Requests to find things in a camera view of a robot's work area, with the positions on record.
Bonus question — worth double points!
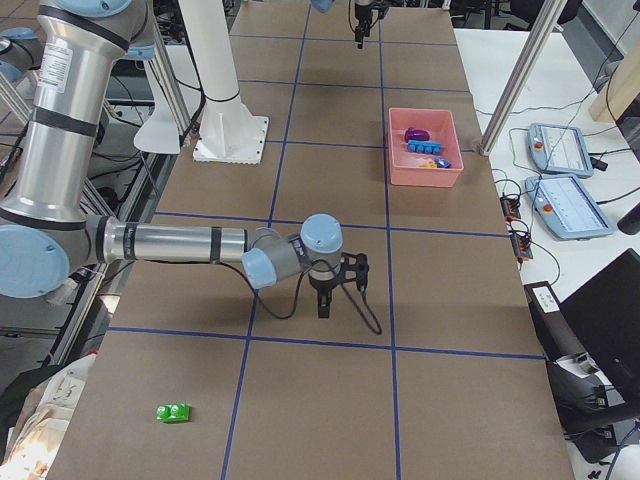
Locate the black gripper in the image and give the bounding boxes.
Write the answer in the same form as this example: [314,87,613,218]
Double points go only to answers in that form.
[309,267,339,319]
[354,0,374,49]

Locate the purple toy block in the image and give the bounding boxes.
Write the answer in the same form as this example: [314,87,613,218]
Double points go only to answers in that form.
[404,127,431,143]

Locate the long blue toy block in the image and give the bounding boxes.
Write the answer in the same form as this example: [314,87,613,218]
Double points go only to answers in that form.
[407,140,443,154]

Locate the small blue toy block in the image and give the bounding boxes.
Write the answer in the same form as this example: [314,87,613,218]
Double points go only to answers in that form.
[434,157,451,169]

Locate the green toy block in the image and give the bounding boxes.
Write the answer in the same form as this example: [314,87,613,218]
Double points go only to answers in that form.
[156,402,191,424]

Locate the pink plastic box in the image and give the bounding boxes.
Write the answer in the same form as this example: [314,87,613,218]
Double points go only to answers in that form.
[387,107,464,187]

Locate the brown paper table cover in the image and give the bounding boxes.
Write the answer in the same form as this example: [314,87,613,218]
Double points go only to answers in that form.
[49,2,573,479]

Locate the black usb hub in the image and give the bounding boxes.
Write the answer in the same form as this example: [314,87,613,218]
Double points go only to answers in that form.
[510,230,533,263]
[500,195,521,221]

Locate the far teach pendant tablet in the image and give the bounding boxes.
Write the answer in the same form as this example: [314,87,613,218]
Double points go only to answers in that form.
[527,123,593,178]

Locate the teach pendant tablet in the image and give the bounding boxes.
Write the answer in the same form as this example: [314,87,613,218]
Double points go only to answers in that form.
[525,174,614,240]
[527,123,593,178]

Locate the white chair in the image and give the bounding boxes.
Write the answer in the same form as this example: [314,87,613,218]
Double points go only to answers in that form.
[134,45,200,154]

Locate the near teach pendant tablet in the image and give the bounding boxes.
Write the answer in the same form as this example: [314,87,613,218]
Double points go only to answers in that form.
[525,174,614,240]

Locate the black monitor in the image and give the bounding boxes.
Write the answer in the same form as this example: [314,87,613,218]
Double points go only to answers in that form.
[560,248,639,400]

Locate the black braided cable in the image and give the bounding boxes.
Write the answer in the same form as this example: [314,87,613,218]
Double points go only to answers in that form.
[219,259,384,336]

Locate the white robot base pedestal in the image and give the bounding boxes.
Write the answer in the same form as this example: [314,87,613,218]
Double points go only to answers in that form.
[181,1,269,164]

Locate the aluminium frame post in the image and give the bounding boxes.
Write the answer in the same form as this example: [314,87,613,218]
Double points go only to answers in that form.
[478,0,568,156]

